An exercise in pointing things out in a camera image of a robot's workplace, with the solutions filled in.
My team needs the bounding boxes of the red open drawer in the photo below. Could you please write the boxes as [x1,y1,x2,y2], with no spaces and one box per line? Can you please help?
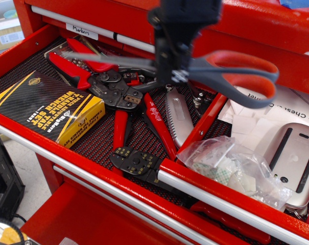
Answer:
[20,182,211,245]
[158,71,309,245]
[0,24,241,210]

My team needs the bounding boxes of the clear bag of adhesive pads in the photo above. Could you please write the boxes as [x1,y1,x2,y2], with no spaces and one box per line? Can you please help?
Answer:
[177,136,293,210]

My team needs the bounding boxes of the red handled wire stripper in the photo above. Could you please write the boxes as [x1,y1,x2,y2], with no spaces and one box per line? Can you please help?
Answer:
[110,93,177,192]

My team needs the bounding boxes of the red left open drawer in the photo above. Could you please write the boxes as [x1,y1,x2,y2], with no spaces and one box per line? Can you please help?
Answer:
[0,24,241,210]

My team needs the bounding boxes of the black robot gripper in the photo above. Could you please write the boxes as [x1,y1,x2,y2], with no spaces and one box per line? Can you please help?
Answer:
[148,1,222,84]

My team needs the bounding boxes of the yellow black tap wrench box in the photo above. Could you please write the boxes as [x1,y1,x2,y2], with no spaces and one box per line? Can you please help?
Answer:
[0,71,105,148]

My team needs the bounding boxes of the screwdriver bit set package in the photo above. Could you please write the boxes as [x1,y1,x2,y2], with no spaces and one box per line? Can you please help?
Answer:
[44,35,118,73]

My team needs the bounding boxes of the red right open drawer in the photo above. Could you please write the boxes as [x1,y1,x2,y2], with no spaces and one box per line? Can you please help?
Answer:
[158,71,309,245]

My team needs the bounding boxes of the silver computer mouse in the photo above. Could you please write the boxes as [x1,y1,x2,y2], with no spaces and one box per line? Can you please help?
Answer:
[264,122,309,209]

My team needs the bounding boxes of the silver folding utility knife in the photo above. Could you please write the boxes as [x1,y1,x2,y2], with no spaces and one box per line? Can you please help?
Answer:
[165,84,194,148]

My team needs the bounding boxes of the black computer case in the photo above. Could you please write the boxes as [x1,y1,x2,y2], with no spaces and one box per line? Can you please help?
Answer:
[0,137,25,221]

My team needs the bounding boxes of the red and grey scissors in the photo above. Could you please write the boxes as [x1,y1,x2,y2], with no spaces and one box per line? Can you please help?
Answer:
[61,50,280,109]

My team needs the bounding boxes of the red lower open drawer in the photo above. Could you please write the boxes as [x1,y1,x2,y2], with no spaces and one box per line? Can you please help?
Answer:
[20,182,211,245]

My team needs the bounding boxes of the black metal pliers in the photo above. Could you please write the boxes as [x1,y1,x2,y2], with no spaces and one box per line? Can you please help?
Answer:
[118,66,213,116]

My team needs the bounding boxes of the white Markers label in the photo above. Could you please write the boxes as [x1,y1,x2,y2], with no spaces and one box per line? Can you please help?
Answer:
[66,23,98,40]

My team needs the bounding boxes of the red handled ratchet crimper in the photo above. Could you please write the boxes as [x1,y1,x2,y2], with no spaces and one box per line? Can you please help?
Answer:
[46,52,143,111]

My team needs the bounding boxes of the red tool chest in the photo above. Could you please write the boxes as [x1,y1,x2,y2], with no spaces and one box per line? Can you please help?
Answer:
[14,1,309,244]

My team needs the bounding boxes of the white cabinet manual paper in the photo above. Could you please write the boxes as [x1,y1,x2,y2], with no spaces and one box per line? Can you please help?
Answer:
[218,85,309,155]

